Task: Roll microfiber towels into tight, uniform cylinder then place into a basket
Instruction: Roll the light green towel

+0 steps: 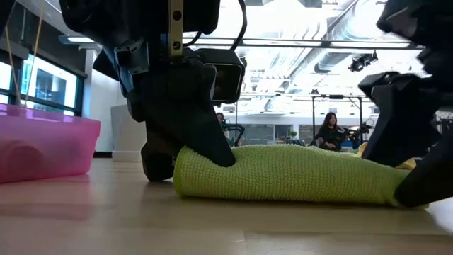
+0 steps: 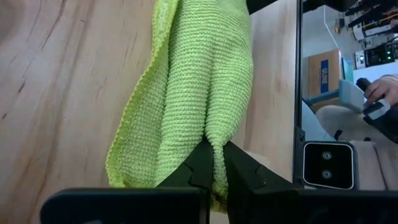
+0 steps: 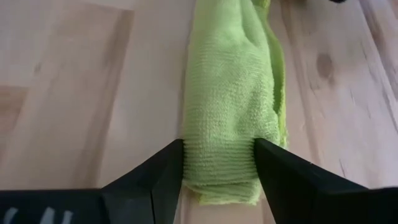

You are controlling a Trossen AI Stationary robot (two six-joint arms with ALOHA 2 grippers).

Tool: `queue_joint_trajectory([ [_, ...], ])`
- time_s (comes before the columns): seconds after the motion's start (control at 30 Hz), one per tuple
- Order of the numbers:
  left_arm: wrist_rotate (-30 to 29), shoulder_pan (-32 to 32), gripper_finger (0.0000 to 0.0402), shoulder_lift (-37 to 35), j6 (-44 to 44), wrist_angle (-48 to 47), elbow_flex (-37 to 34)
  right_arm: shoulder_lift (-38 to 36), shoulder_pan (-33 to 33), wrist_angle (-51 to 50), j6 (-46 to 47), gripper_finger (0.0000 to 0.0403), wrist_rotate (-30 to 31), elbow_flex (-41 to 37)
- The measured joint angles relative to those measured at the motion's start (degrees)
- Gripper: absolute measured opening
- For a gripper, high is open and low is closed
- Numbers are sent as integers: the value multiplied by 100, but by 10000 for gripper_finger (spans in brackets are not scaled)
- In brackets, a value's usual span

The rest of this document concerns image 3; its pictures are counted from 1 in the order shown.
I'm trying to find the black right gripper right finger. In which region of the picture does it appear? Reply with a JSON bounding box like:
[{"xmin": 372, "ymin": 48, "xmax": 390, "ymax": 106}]
[{"xmin": 254, "ymin": 138, "xmax": 398, "ymax": 224}]

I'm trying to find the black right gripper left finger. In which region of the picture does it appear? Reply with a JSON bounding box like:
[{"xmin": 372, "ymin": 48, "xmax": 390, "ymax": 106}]
[{"xmin": 0, "ymin": 139, "xmax": 184, "ymax": 224}]

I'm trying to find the green microfiber towel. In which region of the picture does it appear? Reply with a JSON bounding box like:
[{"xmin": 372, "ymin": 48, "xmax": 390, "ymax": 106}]
[{"xmin": 182, "ymin": 0, "xmax": 289, "ymax": 206}]

